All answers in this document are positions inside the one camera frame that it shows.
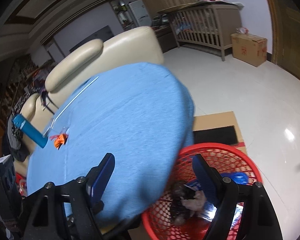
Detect blue plastic bag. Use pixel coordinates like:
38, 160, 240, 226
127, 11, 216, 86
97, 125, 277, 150
221, 172, 249, 185

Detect blue snack package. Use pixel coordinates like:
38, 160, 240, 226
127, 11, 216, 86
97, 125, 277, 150
185, 179, 243, 230

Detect red plastic mesh basket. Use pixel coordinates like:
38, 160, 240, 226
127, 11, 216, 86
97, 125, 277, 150
142, 142, 262, 239

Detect orange folded wrapper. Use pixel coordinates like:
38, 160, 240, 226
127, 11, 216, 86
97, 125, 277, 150
49, 133, 68, 149

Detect flat cardboard sheet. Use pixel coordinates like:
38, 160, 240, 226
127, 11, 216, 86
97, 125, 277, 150
193, 111, 247, 155

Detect dark clothes on sofa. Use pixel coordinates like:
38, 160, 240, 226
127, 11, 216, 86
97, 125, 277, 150
2, 87, 56, 162

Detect white thin rod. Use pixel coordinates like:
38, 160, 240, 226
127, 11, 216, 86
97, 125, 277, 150
43, 76, 98, 137

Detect blue thermos bottle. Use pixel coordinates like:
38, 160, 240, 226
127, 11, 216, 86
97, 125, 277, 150
12, 114, 48, 148

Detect blue table cloth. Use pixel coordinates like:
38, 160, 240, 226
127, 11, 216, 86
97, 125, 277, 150
26, 62, 194, 227

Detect cream leather sofa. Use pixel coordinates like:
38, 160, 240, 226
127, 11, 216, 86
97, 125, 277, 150
13, 25, 165, 178

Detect brown cardboard box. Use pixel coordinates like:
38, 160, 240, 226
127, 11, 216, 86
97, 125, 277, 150
231, 33, 267, 67

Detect wooden baby crib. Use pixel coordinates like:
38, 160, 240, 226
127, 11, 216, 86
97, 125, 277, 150
159, 0, 242, 61

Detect white refrigerator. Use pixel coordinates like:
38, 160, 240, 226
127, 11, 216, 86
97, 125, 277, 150
128, 0, 152, 27

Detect wooden door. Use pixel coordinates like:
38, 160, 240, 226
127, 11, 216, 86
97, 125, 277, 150
267, 0, 300, 80

